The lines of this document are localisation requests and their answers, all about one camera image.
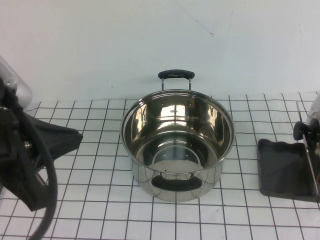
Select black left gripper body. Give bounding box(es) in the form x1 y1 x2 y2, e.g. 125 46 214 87
24 116 85 173

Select steel pot lid black knob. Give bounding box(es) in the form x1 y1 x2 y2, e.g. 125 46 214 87
293 91 320 156

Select dark grey tray lid rack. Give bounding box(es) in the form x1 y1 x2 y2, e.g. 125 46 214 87
257 101 320 201

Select white black grid tablecloth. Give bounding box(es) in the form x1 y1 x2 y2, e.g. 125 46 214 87
0 92 320 240

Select black camera cable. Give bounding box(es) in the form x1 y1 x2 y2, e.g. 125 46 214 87
7 87 59 240

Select stainless steel pot black handles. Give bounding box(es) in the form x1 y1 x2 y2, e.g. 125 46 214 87
120 68 237 204

